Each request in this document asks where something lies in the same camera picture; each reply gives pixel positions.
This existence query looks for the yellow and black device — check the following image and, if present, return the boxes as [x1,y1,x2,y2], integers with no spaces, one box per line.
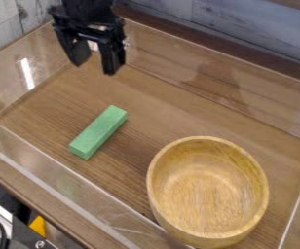
[0,185,85,249]

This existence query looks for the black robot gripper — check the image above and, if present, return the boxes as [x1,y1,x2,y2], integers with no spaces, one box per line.
[49,0,125,76]

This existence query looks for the brown wooden bowl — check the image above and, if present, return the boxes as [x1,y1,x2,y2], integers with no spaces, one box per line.
[147,136,271,249]

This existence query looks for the green rectangular block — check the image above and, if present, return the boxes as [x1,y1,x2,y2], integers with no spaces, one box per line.
[70,105,128,160]

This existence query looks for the clear acrylic enclosure walls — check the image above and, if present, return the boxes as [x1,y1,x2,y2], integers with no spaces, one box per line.
[0,11,300,249]

